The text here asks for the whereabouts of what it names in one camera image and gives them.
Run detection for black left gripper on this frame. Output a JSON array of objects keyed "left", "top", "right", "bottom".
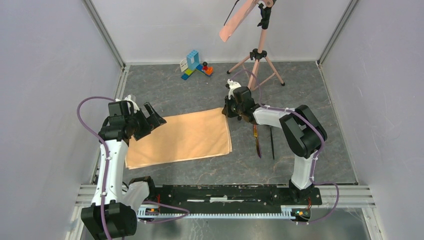
[{"left": 125, "top": 102, "right": 166, "bottom": 141}]

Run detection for peach cloth napkin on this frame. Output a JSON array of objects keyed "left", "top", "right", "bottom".
[{"left": 125, "top": 107, "right": 233, "bottom": 170}]

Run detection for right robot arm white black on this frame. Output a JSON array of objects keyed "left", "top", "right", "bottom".
[{"left": 222, "top": 81, "right": 328, "bottom": 204}]

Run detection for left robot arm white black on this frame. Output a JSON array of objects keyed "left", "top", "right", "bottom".
[{"left": 81, "top": 98, "right": 166, "bottom": 240}]

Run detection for iridescent rainbow knife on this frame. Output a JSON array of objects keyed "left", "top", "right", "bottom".
[{"left": 252, "top": 124, "right": 262, "bottom": 159}]

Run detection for black utensil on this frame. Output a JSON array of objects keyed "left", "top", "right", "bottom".
[{"left": 269, "top": 126, "right": 275, "bottom": 160}]

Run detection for pink tripod stand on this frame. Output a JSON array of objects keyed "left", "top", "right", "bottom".
[{"left": 224, "top": 0, "right": 286, "bottom": 91}]

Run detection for colourful toy brick structure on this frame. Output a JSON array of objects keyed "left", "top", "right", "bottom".
[{"left": 179, "top": 50, "right": 214, "bottom": 80}]

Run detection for pink panel on tripod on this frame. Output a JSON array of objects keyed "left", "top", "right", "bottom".
[{"left": 219, "top": 0, "right": 258, "bottom": 42}]

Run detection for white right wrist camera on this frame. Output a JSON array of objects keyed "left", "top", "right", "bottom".
[{"left": 225, "top": 79, "right": 241, "bottom": 99}]

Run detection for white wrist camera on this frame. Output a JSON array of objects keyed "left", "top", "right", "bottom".
[
  {"left": 225, "top": 79, "right": 241, "bottom": 99},
  {"left": 123, "top": 94, "right": 140, "bottom": 113}
]

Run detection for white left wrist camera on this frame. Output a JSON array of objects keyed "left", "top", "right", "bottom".
[{"left": 123, "top": 94, "right": 140, "bottom": 113}]

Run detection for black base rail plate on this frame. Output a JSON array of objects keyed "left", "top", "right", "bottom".
[{"left": 146, "top": 184, "right": 323, "bottom": 214}]

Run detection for aluminium frame rail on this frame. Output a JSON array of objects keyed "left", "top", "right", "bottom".
[{"left": 64, "top": 184, "right": 377, "bottom": 240}]

